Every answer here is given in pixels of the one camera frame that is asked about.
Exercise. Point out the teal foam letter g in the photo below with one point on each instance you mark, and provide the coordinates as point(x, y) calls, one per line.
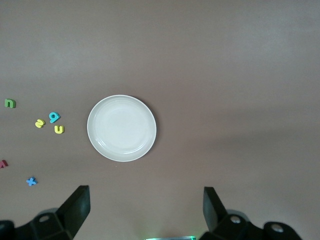
point(57, 117)

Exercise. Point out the brown table cover sheet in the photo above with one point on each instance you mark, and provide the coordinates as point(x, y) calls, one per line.
point(200, 62)

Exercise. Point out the yellow foam letter u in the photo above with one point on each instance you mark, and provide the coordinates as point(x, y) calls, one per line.
point(59, 132)

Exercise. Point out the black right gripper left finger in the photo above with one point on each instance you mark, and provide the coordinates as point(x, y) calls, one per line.
point(70, 215)

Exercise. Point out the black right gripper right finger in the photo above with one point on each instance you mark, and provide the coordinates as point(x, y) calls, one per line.
point(217, 220)

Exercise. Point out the blue foam letter x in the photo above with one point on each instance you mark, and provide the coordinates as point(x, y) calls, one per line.
point(31, 181)

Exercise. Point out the green foam letter n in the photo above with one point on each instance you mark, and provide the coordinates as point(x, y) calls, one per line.
point(10, 100)

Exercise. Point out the beige round plate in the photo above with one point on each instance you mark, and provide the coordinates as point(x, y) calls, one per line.
point(121, 128)

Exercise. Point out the yellow foam letter s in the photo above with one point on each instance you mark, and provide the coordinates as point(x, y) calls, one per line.
point(40, 123)

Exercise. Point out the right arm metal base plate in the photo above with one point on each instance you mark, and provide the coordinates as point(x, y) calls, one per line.
point(170, 238)

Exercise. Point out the maroon foam letter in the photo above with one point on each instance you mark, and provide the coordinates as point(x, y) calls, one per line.
point(2, 163)

